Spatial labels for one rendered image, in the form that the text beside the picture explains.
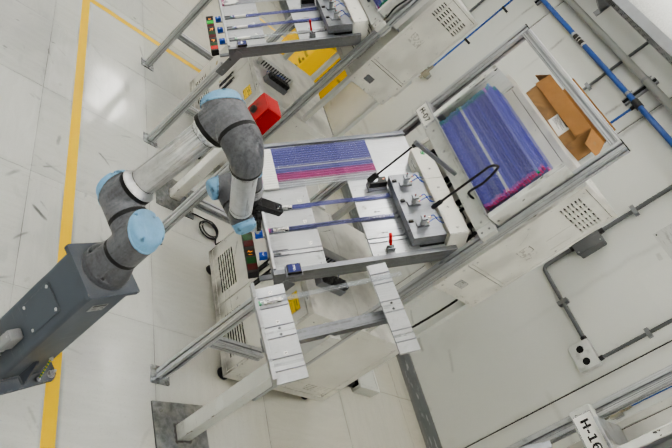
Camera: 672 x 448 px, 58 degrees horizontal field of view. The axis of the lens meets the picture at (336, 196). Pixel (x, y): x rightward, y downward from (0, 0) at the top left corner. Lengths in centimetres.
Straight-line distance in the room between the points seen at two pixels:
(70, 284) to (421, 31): 230
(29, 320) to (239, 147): 87
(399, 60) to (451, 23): 35
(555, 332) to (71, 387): 254
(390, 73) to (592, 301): 171
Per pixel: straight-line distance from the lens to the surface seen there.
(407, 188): 245
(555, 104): 280
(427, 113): 271
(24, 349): 213
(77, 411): 237
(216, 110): 168
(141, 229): 177
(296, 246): 227
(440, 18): 346
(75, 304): 192
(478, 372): 387
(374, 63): 347
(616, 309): 363
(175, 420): 258
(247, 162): 164
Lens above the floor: 186
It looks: 22 degrees down
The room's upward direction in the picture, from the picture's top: 51 degrees clockwise
